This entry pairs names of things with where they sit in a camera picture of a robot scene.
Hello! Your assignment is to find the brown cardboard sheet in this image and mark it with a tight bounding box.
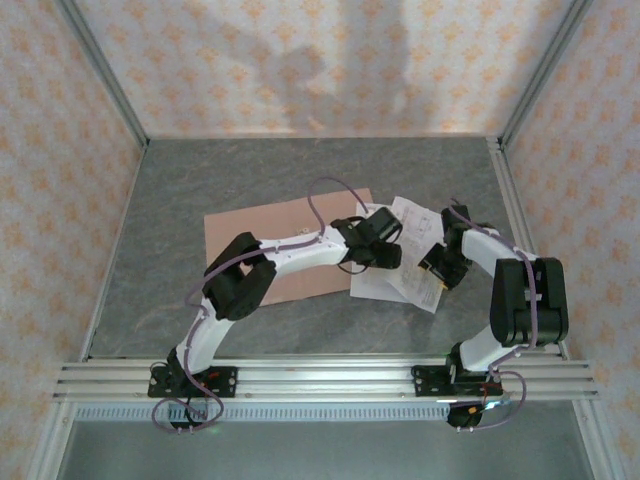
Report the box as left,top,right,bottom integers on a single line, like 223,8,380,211
203,187,375,307

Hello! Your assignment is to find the grey slotted cable duct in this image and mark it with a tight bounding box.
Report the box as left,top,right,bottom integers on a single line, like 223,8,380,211
74,403,454,424

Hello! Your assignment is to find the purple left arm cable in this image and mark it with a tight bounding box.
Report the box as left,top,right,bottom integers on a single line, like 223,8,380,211
152,177,374,434

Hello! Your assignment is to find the aluminium lower frame post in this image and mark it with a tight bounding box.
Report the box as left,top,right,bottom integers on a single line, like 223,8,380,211
28,399,77,480
572,399,622,480

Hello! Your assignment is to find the black connector block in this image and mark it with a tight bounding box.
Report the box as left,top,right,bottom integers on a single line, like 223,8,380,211
167,402,216,434
446,399,512,434

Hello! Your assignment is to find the aluminium frame post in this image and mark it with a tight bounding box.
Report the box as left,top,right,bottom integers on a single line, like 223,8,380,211
499,0,597,150
572,399,622,480
53,0,150,150
28,399,77,480

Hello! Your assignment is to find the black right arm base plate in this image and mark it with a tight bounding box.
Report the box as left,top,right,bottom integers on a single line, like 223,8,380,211
410,364,501,399

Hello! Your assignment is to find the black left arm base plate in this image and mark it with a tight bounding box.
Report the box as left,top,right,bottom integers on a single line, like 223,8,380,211
147,366,237,399

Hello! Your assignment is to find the aluminium mounting rail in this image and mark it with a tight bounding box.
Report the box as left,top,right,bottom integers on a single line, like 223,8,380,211
52,355,600,402

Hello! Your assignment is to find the aluminium side rail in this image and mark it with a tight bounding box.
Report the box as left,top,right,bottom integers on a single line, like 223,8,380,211
487,137,571,362

